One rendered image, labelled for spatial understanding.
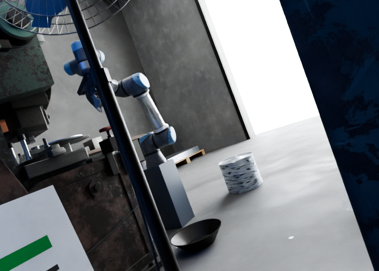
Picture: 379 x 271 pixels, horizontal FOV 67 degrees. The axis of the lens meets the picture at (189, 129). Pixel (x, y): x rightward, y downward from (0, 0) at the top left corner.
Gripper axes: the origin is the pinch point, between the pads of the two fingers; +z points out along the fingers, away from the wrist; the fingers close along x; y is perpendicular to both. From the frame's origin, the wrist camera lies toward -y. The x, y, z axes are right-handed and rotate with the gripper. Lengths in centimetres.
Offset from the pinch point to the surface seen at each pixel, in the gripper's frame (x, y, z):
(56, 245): -41, 0, 49
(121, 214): -4, -7, 53
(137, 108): 370, -363, -66
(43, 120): -16.0, -25.5, -6.0
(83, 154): -10.4, -10.5, 18.1
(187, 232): 30, -2, 81
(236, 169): 100, 1, 66
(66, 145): -7.4, -28.0, 9.6
